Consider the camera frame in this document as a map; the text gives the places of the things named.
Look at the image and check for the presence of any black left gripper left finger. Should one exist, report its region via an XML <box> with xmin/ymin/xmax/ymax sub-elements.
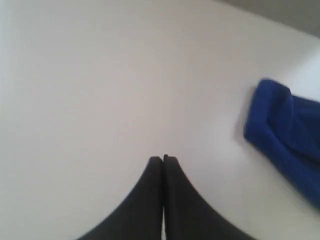
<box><xmin>80</xmin><ymin>156</ymin><xmax>163</xmax><ymax>240</ymax></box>

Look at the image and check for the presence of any blue terry towel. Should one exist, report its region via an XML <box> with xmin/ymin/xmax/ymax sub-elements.
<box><xmin>243</xmin><ymin>78</ymin><xmax>320</xmax><ymax>207</ymax></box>

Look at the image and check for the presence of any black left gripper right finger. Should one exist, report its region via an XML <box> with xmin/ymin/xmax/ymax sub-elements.
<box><xmin>162</xmin><ymin>155</ymin><xmax>252</xmax><ymax>240</ymax></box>

